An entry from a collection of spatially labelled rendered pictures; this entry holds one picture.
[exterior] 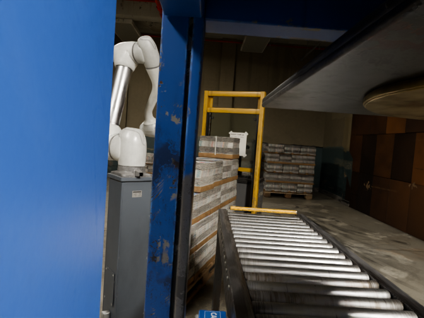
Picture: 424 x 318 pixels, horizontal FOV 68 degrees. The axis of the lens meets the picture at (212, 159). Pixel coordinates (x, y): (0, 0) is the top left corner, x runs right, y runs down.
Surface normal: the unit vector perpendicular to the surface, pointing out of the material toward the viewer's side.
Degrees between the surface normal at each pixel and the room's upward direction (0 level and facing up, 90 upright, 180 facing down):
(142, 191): 90
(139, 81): 90
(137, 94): 90
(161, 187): 90
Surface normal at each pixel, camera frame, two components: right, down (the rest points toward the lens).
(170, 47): 0.01, 0.05
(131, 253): 0.62, 0.08
